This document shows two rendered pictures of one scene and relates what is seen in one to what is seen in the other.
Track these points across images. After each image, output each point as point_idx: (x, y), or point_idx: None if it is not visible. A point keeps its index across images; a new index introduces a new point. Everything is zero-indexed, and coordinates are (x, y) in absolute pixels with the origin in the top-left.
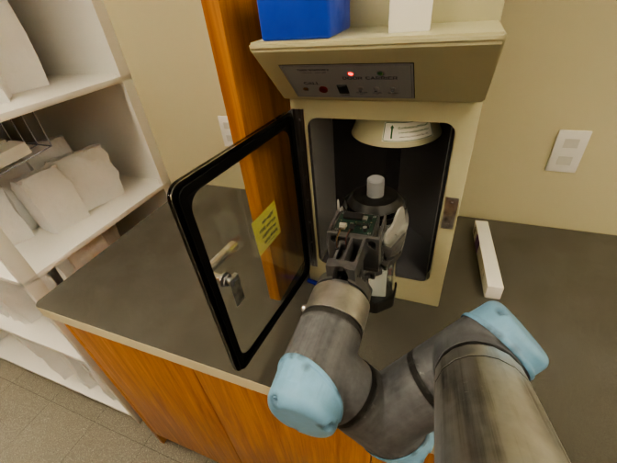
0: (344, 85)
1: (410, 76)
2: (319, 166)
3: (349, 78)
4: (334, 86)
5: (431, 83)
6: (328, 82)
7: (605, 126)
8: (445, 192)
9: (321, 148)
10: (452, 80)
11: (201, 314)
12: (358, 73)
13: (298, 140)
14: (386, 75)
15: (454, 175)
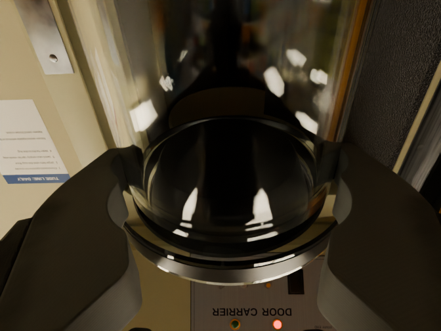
0: (291, 293)
1: (194, 314)
2: (397, 71)
3: (281, 310)
4: (308, 287)
5: (169, 297)
6: (315, 301)
7: (7, 10)
8: (82, 84)
9: (375, 100)
10: (143, 303)
11: None
12: (266, 325)
13: (419, 164)
14: (228, 317)
15: (84, 125)
